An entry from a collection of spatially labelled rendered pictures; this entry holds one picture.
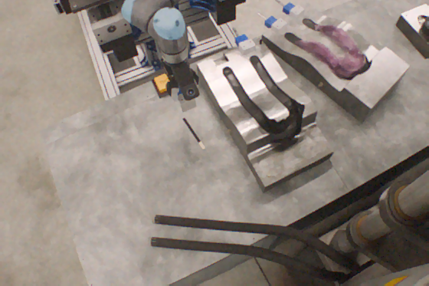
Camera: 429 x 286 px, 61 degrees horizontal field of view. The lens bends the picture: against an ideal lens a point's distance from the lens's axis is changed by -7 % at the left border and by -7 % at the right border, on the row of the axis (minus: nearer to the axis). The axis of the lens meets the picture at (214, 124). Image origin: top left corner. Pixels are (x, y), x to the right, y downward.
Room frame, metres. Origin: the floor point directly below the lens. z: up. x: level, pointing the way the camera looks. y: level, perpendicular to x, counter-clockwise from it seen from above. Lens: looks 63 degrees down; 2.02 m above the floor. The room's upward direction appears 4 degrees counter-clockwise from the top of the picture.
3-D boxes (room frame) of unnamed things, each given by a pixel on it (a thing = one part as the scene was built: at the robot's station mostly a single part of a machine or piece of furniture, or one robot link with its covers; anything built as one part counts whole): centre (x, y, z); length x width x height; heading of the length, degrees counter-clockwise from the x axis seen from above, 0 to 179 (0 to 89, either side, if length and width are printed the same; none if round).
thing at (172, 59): (0.67, 0.10, 1.17); 0.08 x 0.08 x 0.05
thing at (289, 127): (0.65, -0.17, 0.92); 0.35 x 0.16 x 0.09; 22
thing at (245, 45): (0.91, -0.12, 0.89); 0.13 x 0.05 x 0.05; 21
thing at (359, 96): (0.85, -0.47, 0.86); 0.50 x 0.26 x 0.11; 39
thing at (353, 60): (0.85, -0.46, 0.90); 0.26 x 0.18 x 0.08; 39
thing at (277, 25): (1.02, -0.25, 0.86); 0.13 x 0.05 x 0.05; 39
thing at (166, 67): (0.67, 0.10, 1.09); 0.09 x 0.08 x 0.12; 22
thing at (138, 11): (0.75, 0.16, 1.25); 0.11 x 0.11 x 0.08; 48
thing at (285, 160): (0.64, -0.17, 0.87); 0.50 x 0.26 x 0.14; 22
